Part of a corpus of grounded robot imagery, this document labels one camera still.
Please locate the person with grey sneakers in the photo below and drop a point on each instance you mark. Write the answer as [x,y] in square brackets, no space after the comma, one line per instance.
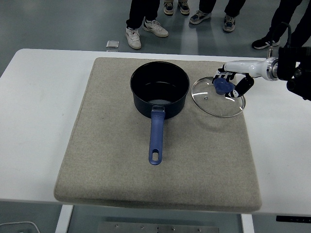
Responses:
[199,16]

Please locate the person with white sneakers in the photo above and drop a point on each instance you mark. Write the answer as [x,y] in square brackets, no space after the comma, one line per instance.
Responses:
[133,38]

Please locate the black table control panel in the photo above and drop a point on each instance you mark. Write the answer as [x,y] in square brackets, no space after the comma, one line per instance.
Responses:
[294,219]

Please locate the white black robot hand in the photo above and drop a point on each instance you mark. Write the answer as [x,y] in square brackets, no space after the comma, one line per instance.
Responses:
[247,68]

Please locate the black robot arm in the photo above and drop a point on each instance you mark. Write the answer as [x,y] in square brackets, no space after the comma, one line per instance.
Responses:
[286,65]

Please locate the person with dark brown sneakers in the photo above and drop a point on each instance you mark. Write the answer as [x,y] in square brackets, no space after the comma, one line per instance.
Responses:
[168,8]

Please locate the white table leg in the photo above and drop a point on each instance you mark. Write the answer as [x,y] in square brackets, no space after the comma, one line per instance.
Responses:
[63,218]
[247,224]

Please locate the grey metal plate with screws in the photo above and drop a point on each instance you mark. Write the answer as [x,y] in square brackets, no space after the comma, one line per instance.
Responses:
[133,228]

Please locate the person with black sneakers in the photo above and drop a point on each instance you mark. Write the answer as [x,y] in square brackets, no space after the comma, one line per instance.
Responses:
[263,43]

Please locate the glass lid with blue knob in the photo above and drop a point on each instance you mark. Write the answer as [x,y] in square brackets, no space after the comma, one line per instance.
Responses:
[222,86]

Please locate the silver floor plate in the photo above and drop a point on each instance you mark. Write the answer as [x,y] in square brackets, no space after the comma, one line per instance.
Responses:
[112,44]

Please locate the beige fabric mat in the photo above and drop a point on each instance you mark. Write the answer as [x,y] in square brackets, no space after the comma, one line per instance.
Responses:
[109,145]

